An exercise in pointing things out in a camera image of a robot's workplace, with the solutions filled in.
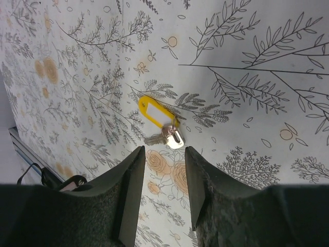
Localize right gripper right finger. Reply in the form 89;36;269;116
185;147;328;246

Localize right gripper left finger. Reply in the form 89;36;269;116
1;146;145;246

